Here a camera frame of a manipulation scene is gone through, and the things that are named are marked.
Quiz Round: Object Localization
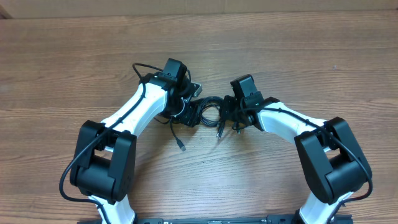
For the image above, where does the black cable with barrel plug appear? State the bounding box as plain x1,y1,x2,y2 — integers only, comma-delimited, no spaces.
216,119,242,139

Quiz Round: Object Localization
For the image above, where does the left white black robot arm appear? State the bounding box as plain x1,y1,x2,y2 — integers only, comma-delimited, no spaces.
59,58,201,223

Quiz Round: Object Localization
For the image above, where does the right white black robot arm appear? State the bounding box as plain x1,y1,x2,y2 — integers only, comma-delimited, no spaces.
220,75,373,223

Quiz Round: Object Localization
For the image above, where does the black USB cable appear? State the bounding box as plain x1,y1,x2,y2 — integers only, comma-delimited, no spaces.
155,95,225,152

